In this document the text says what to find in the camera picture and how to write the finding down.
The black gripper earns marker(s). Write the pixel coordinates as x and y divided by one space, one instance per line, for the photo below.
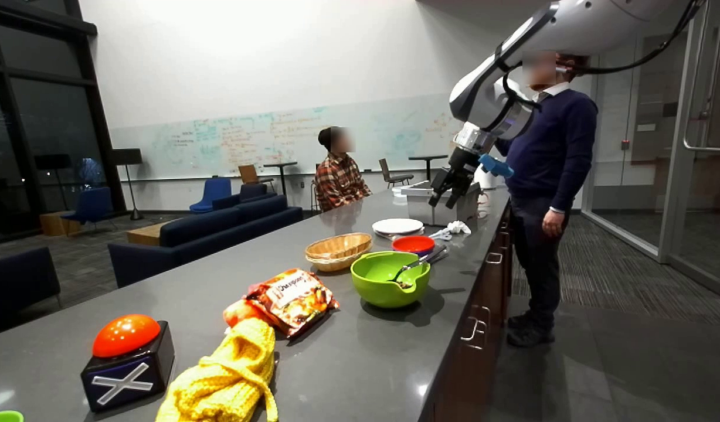
460 170

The purple and red bowl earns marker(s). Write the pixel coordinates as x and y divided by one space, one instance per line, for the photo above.
413 243

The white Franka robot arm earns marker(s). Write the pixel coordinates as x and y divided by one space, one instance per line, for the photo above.
577 25

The green plastic bowl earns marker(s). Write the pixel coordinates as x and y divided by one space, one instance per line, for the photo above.
390 281

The white crumpled wrapper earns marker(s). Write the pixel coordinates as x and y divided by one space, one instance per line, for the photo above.
453 233

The black high table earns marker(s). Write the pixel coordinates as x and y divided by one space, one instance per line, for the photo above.
282 164
430 157

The white round plate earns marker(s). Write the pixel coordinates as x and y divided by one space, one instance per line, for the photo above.
397 226

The brown chair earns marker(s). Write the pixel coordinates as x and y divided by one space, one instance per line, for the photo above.
246 174
388 171

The seated person plaid shirt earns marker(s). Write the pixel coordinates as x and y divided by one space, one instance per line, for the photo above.
338 182

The standing person navy sweater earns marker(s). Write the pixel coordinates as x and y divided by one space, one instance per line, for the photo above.
550 171

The woven wicker basket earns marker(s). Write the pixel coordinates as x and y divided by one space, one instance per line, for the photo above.
335 250

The wooden counter cabinet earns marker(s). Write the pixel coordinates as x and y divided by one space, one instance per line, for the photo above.
477 343

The orange snack bag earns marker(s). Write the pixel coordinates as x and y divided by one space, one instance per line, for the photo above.
292 301

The blue armchair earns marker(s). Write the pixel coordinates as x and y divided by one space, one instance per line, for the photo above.
211 195

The long dark blue sofa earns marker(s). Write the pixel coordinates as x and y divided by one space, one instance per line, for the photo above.
209 229

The glass door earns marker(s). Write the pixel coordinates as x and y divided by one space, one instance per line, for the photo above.
702 154

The yellow knitted cloth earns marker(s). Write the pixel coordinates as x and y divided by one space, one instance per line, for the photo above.
226 375

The low wooden table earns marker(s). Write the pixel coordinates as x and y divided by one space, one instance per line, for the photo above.
149 233

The black music stand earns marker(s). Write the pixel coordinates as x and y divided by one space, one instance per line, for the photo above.
128 154

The orange dome button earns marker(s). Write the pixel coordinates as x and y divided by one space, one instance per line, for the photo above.
125 332

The black box white cross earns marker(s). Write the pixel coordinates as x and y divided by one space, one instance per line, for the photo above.
128 382

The wall whiteboard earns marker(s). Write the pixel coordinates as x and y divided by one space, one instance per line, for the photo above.
257 141

